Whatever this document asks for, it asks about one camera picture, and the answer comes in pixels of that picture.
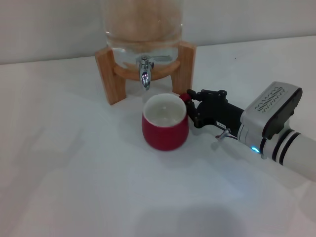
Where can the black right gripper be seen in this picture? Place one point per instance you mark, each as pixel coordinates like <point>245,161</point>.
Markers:
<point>219,113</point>

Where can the red ceramic cup white inside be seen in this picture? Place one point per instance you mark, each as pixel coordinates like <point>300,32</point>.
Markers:
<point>165,133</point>

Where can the chrome faucet tap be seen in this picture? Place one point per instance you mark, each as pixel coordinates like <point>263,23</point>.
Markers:
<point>145,76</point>

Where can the wooden dispenser stand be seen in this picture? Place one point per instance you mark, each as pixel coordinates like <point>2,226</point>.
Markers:
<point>111,74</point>

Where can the glass water dispenser jar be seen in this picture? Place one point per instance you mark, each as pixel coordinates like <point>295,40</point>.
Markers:
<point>143,22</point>

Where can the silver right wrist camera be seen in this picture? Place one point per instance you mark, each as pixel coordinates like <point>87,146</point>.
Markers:
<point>269,106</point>

